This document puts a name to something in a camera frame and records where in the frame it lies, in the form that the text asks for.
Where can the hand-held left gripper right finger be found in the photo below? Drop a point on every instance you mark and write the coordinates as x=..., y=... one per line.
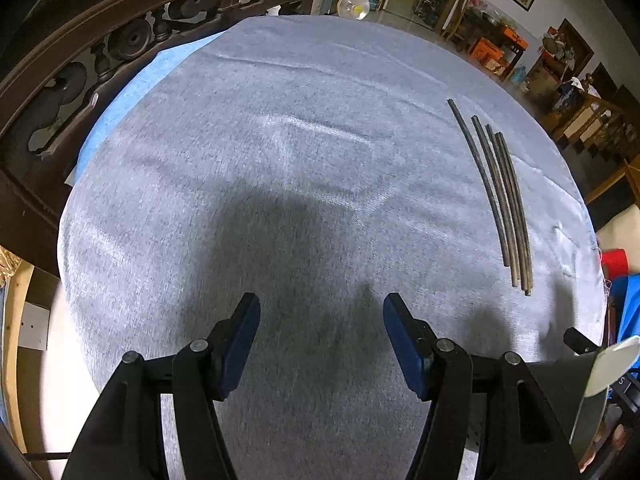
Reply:
x=407, y=355

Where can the orange crate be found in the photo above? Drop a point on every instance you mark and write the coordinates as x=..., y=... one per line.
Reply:
x=486, y=50
x=516, y=38

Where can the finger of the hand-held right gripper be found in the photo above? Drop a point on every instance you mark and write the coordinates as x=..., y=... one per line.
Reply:
x=581, y=341

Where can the dark wooden chopstick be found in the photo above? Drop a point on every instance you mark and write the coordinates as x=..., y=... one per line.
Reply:
x=518, y=200
x=511, y=200
x=496, y=185
x=481, y=170

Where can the cream cushion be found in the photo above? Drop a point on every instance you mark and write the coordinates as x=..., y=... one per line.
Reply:
x=620, y=232

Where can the white floor fan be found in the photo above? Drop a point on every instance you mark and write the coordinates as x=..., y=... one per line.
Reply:
x=353, y=7

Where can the carved dark wooden furniture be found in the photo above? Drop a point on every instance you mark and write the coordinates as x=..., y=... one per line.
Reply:
x=75, y=35

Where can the blue garment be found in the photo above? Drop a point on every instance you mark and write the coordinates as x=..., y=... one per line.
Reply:
x=627, y=310

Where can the light blue under cloth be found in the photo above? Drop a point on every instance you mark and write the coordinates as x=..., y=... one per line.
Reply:
x=125, y=95

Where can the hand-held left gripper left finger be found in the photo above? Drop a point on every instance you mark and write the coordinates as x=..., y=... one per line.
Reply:
x=239, y=355

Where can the grey table cloth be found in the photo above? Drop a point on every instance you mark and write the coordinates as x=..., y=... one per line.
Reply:
x=300, y=135

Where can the white socket plate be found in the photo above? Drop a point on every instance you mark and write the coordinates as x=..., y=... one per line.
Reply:
x=34, y=326

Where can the light wooden chair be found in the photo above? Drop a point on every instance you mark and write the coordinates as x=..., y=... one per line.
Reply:
x=592, y=115

